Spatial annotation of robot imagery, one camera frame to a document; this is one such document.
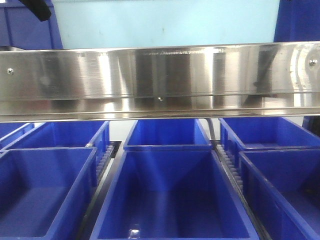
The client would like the dark blue bin upper left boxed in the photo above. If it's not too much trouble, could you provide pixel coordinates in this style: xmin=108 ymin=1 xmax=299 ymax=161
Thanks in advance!
xmin=0 ymin=0 xmax=63 ymax=50

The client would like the steel shelf front rail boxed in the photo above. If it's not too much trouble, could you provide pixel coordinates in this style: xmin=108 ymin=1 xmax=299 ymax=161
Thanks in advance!
xmin=0 ymin=41 xmax=320 ymax=122

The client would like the dark blue bin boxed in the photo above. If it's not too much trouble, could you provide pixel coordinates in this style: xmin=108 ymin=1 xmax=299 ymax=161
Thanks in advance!
xmin=273 ymin=0 xmax=320 ymax=42
xmin=0 ymin=0 xmax=63 ymax=50
xmin=1 ymin=121 xmax=110 ymax=162
xmin=239 ymin=148 xmax=320 ymax=240
xmin=219 ymin=117 xmax=320 ymax=165
xmin=123 ymin=118 xmax=212 ymax=152
xmin=90 ymin=150 xmax=259 ymax=240
xmin=0 ymin=147 xmax=97 ymax=240

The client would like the white roller track left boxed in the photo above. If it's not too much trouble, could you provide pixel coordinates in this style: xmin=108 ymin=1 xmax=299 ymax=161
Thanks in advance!
xmin=96 ymin=145 xmax=115 ymax=185

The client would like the dark blue bin upper right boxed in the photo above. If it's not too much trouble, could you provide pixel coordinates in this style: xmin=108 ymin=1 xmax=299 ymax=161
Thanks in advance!
xmin=273 ymin=0 xmax=320 ymax=42

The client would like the dark blue bin lower right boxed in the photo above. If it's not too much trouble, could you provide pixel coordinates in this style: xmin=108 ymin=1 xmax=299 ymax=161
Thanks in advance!
xmin=239 ymin=148 xmax=320 ymax=240

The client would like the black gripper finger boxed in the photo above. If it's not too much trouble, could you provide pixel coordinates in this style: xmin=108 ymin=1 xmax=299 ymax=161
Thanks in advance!
xmin=19 ymin=0 xmax=52 ymax=22

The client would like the light blue bin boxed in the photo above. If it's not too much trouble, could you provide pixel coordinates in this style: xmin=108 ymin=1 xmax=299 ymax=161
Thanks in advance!
xmin=53 ymin=0 xmax=280 ymax=49

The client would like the dark blue bin rear right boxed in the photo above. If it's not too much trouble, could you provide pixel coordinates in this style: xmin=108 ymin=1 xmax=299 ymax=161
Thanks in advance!
xmin=219 ymin=117 xmax=320 ymax=165

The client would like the dark blue bin rear left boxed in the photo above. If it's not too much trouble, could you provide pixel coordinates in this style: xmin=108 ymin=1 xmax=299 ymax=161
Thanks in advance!
xmin=1 ymin=121 xmax=110 ymax=162

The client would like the dark blue bin rear centre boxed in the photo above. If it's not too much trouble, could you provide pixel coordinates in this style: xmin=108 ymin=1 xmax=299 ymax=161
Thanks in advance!
xmin=123 ymin=118 xmax=212 ymax=152

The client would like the dark blue bin lower left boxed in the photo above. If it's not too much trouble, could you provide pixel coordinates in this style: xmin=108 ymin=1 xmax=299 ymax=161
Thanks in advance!
xmin=0 ymin=147 xmax=97 ymax=240

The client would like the dark blue bin lower centre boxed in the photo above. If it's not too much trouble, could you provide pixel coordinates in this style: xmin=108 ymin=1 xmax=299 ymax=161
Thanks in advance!
xmin=90 ymin=150 xmax=259 ymax=240

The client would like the white roller track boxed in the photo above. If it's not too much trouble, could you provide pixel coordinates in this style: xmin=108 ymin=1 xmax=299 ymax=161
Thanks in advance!
xmin=216 ymin=144 xmax=243 ymax=192
xmin=96 ymin=145 xmax=115 ymax=185

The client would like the white roller track right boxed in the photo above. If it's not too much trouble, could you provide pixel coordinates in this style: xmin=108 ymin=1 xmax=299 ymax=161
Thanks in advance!
xmin=216 ymin=144 xmax=243 ymax=192

